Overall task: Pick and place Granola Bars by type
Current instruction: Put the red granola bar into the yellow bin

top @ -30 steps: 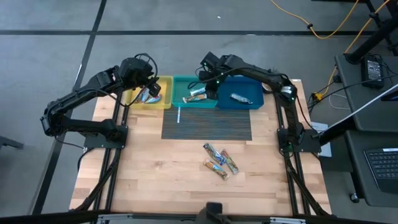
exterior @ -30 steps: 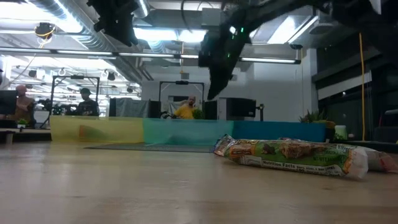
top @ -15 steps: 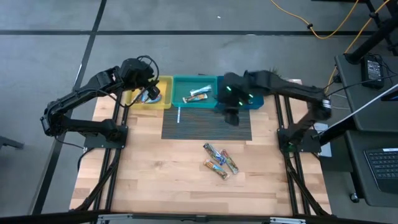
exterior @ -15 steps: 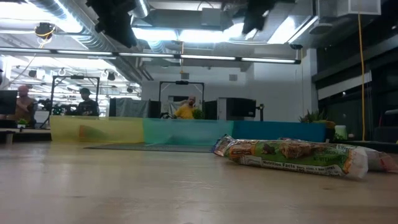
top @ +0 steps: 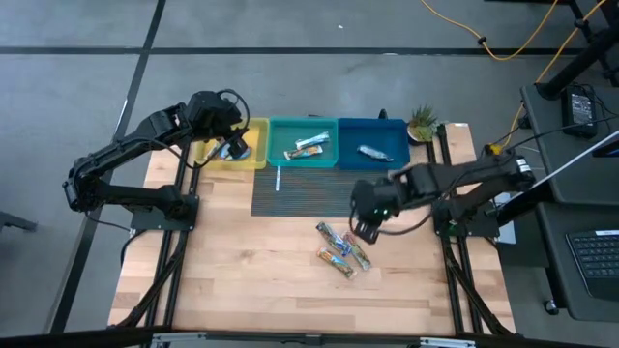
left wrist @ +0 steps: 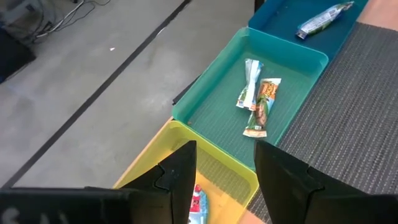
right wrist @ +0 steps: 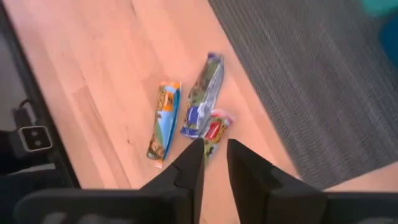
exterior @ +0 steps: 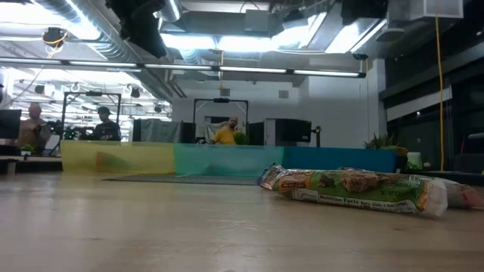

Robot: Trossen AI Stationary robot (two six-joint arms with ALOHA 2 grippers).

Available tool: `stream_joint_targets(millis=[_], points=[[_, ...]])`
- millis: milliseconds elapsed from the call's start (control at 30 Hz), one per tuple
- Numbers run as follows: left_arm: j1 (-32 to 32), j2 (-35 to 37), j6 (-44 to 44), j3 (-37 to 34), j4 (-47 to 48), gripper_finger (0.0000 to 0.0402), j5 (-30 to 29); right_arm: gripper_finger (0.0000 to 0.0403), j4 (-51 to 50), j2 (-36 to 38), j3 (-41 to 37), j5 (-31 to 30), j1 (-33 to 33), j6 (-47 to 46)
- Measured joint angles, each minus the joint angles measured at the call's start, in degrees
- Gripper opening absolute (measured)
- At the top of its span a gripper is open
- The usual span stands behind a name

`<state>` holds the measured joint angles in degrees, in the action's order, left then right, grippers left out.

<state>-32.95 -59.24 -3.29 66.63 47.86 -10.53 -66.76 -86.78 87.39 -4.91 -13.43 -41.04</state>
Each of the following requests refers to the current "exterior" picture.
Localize black desk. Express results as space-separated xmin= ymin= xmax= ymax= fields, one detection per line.
xmin=400 ymin=169 xmax=484 ymax=187

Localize person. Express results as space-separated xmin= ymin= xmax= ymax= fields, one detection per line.
xmin=209 ymin=116 xmax=240 ymax=146
xmin=17 ymin=102 xmax=51 ymax=153
xmin=92 ymin=106 xmax=123 ymax=143

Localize spiky green plant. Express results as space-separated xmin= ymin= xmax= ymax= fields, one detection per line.
xmin=363 ymin=131 xmax=410 ymax=158

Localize black background cabinet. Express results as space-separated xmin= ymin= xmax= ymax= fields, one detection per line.
xmin=247 ymin=117 xmax=313 ymax=147

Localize silver ventilation duct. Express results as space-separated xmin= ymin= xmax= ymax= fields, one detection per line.
xmin=33 ymin=0 xmax=179 ymax=104

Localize black monitor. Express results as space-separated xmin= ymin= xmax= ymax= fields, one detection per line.
xmin=0 ymin=109 xmax=23 ymax=141

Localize dark ribbed mat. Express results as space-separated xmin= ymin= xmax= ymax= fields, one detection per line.
xmin=102 ymin=173 xmax=260 ymax=187

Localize blue plastic bin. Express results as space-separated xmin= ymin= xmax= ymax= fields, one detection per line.
xmin=282 ymin=146 xmax=398 ymax=175

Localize pale green cup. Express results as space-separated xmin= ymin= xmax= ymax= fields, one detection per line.
xmin=405 ymin=151 xmax=424 ymax=171

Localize black background rig frame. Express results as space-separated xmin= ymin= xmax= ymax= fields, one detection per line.
xmin=193 ymin=97 xmax=250 ymax=145
xmin=61 ymin=91 xmax=123 ymax=144

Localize white ceiling vent box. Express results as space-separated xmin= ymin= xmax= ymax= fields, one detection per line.
xmin=409 ymin=0 xmax=464 ymax=21

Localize linear ceiling light bar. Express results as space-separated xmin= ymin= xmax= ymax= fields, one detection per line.
xmin=0 ymin=56 xmax=367 ymax=79

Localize yellow plastic bin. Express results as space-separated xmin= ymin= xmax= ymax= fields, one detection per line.
xmin=60 ymin=140 xmax=176 ymax=175

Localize green red Chewy granola bar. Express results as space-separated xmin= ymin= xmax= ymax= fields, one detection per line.
xmin=257 ymin=162 xmax=450 ymax=220

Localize yellow extension cable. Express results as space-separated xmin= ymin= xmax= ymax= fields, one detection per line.
xmin=434 ymin=16 xmax=446 ymax=172

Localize black ceiling cord reel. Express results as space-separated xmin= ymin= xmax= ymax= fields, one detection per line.
xmin=41 ymin=26 xmax=70 ymax=49

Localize grey covered partition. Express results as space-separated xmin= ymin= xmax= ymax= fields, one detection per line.
xmin=132 ymin=118 xmax=183 ymax=144

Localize teal plastic bin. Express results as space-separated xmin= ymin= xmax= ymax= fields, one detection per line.
xmin=173 ymin=143 xmax=285 ymax=178

